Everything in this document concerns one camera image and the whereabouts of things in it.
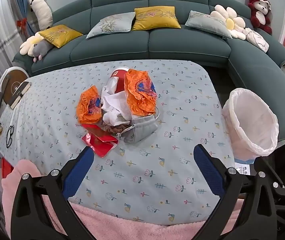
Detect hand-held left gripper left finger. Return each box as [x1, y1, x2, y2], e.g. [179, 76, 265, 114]
[11, 146, 94, 240]

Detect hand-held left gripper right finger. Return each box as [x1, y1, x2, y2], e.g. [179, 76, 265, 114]
[193, 144, 276, 240]

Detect red paper envelope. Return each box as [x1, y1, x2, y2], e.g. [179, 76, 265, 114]
[79, 123, 120, 158]

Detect tan dotted scrunchie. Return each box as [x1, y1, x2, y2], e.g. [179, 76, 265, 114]
[100, 122, 131, 133]

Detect trash bin with white bag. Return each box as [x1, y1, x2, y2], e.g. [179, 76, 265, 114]
[222, 88, 280, 165]

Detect small orange plastic bag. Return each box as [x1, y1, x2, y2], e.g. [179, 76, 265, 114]
[76, 85, 103, 124]

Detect grey face mask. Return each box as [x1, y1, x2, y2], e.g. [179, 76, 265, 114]
[116, 107, 161, 143]

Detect white tissue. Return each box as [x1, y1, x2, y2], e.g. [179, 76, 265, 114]
[101, 85, 133, 127]

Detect large orange plastic bag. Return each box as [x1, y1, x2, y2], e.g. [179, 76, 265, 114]
[124, 69, 157, 117]

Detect floral light blue tablecloth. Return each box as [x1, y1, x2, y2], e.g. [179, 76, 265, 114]
[0, 60, 236, 227]

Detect red packet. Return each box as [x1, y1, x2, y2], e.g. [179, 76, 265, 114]
[2, 158, 14, 178]

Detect black eyeglasses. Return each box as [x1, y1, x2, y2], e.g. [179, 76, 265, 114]
[5, 124, 15, 147]

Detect pink fuzzy blanket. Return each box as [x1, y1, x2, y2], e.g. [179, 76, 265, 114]
[1, 159, 245, 240]

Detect book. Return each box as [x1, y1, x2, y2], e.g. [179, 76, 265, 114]
[10, 81, 31, 110]

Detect white stool with wooden disc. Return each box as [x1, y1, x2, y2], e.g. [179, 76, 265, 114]
[0, 66, 30, 120]

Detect grey plush toy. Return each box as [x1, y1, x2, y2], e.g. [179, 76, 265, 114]
[32, 40, 51, 63]

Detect teal corner sofa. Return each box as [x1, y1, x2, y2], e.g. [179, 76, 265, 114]
[12, 0, 285, 140]

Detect yellow embroidered cushion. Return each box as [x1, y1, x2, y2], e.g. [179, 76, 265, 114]
[132, 6, 181, 31]
[39, 24, 83, 48]

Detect white quilted cushion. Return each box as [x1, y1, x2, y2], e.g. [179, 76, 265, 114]
[242, 27, 270, 53]

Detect grey-blue embroidered cushion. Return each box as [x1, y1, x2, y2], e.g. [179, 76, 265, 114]
[86, 12, 136, 39]
[185, 10, 233, 39]

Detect white daisy flower pillow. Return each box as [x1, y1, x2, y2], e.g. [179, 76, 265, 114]
[210, 4, 246, 40]

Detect red curtain bow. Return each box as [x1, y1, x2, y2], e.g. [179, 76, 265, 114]
[17, 17, 28, 34]

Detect red and white plush bear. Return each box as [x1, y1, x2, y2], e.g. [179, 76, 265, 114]
[245, 0, 273, 35]

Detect long white plush toy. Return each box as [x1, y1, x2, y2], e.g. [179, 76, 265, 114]
[27, 0, 54, 30]

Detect blue curtain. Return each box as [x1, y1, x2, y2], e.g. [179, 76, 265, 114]
[12, 0, 33, 37]

